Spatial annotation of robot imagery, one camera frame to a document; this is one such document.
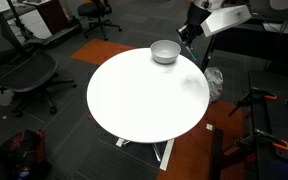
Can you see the white cabinet counter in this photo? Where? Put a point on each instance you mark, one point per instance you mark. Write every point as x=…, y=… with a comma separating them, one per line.
x=27, y=20

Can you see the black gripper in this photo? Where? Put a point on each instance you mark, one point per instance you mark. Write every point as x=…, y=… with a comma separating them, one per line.
x=197, y=18

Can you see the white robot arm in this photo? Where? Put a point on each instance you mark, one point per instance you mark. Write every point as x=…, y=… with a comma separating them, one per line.
x=225, y=20

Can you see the orange black clamp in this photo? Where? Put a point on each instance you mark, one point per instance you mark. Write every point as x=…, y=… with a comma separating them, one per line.
x=270, y=141
x=257, y=96

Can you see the black padded office chair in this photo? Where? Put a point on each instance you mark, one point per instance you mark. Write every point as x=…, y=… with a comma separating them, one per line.
x=95, y=11

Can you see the black upright post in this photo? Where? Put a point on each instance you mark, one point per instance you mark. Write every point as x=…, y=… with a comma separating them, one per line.
x=216, y=153

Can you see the white round bowl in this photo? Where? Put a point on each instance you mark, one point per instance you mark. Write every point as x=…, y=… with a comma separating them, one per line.
x=165, y=51

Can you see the clear plastic bag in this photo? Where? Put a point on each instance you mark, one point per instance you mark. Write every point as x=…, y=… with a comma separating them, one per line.
x=214, y=83

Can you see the black electric scooter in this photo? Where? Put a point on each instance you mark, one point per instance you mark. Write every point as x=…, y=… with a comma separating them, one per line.
x=50, y=35

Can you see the dark brown cabinet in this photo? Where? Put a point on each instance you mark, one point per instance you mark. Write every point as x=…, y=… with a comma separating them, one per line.
x=55, y=15

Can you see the small white paper scrap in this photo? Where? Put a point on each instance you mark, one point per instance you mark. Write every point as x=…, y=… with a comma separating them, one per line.
x=209, y=127

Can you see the black mesh office chair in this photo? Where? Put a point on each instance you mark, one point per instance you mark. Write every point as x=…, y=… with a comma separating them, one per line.
x=20, y=70

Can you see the teal and silver marker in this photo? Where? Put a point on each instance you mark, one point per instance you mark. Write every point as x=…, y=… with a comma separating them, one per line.
x=191, y=52

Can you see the red and black bag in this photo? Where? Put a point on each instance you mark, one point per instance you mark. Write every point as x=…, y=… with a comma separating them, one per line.
x=27, y=153

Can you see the white table base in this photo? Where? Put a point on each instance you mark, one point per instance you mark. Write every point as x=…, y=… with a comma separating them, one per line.
x=167, y=153

